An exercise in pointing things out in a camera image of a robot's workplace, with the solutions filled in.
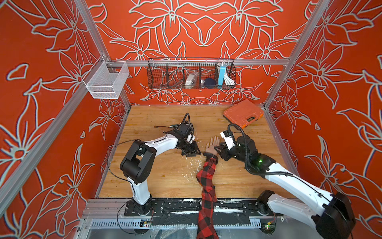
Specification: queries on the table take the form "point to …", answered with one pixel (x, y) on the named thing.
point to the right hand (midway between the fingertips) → (214, 146)
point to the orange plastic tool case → (243, 113)
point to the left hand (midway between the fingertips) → (200, 153)
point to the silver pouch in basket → (191, 78)
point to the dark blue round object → (209, 83)
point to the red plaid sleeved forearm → (206, 228)
